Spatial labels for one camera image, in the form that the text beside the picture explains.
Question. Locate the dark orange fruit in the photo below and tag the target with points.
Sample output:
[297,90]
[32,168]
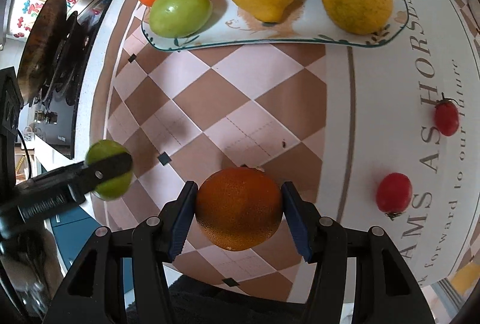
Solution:
[238,208]

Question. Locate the checkered brown table runner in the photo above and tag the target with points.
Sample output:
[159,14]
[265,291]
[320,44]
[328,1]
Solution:
[333,120]

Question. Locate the black wok pan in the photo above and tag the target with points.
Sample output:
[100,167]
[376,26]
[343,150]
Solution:
[40,48]

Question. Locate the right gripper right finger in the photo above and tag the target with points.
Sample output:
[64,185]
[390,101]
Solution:
[385,289]

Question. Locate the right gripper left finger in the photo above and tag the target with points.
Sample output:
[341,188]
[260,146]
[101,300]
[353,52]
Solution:
[93,291]

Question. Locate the cherry tomato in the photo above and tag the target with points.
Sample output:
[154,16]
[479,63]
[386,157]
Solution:
[446,116]
[394,194]

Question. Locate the green apple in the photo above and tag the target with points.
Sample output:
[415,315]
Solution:
[179,18]
[114,164]

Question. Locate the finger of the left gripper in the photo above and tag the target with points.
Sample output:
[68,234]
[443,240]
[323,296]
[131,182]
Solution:
[75,181]

